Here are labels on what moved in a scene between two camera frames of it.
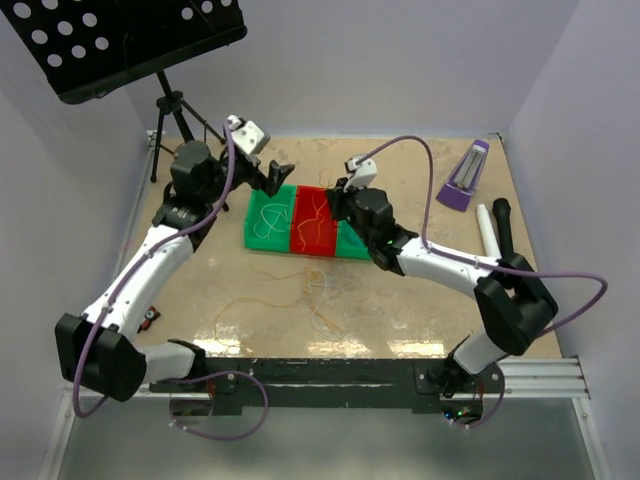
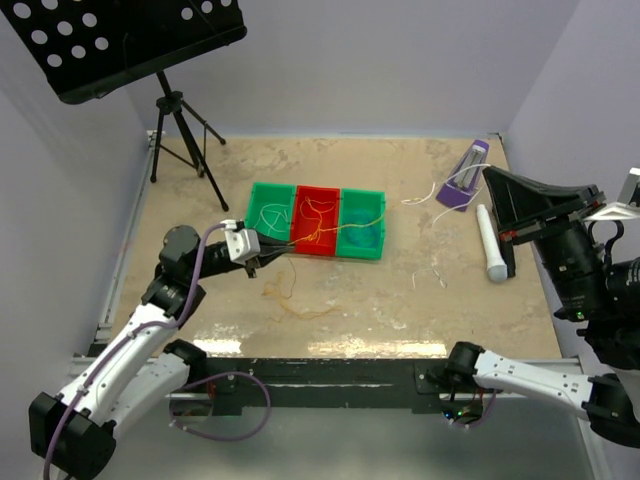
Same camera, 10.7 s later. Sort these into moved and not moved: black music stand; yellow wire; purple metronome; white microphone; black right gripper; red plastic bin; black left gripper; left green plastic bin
Moved: black right gripper; yellow wire; black left gripper
Not moved: black music stand; white microphone; left green plastic bin; red plastic bin; purple metronome
